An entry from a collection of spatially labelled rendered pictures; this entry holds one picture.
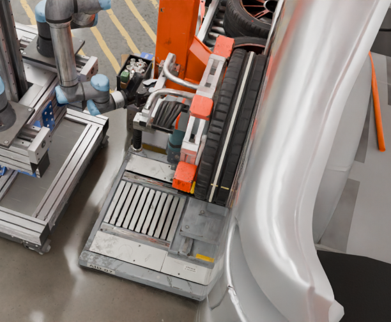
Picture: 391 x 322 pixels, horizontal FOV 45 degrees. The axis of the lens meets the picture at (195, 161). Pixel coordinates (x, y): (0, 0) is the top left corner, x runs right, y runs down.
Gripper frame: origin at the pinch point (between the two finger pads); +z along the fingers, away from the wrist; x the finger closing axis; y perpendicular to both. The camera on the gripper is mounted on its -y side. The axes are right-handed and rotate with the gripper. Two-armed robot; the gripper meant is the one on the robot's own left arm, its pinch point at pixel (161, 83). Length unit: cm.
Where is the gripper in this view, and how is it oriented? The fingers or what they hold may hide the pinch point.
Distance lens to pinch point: 222.6
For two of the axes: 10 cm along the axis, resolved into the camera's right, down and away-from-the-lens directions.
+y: -1.3, 6.0, 7.9
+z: 8.6, -3.4, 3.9
